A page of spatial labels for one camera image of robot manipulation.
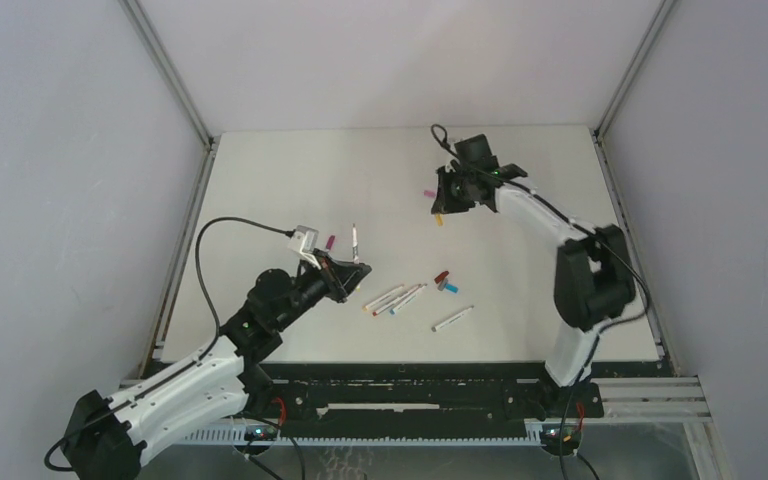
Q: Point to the blue tipped white pen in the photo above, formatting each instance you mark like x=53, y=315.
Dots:
x=407, y=298

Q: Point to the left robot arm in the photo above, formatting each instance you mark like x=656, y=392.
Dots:
x=115, y=436

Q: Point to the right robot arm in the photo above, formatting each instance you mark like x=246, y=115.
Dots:
x=595, y=286

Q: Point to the red tipped white pen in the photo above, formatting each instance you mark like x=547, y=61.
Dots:
x=390, y=303

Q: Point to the brown pen cap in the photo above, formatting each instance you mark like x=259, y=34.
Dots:
x=441, y=277

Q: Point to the yellow white pen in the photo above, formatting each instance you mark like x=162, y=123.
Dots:
x=381, y=298

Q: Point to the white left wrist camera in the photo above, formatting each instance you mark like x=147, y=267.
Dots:
x=302, y=242

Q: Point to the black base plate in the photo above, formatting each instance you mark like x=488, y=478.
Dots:
x=423, y=399

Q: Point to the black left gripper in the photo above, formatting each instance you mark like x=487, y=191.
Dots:
x=339, y=278

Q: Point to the grey tipped white pen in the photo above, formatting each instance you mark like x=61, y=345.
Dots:
x=451, y=319

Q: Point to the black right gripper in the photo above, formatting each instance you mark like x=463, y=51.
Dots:
x=445, y=203

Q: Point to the right aluminium frame rail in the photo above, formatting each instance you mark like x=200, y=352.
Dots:
x=698, y=431

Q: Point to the aluminium frame rail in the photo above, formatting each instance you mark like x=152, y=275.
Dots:
x=149, y=37
x=698, y=431

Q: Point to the white cable duct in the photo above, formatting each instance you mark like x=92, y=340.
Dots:
x=241, y=434

